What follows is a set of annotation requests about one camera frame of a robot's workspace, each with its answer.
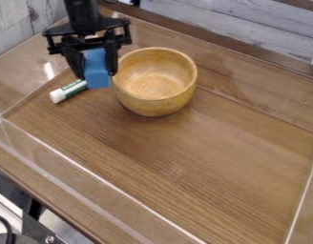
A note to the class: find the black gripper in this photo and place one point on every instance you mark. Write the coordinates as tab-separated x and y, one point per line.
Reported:
66	39

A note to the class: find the blue rectangular block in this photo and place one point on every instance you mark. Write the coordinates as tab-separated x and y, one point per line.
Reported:
95	70

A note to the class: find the brown wooden bowl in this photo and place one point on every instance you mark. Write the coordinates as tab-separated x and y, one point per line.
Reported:
156	81

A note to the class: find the green and white marker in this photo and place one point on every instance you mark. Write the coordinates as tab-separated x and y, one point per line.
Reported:
65	92

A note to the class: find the clear acrylic front barrier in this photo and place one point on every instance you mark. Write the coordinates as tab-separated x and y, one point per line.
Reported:
98	208

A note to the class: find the clear acrylic corner bracket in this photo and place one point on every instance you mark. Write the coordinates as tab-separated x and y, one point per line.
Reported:
117	16

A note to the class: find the black metal base plate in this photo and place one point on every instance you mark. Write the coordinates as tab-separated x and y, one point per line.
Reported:
35	230

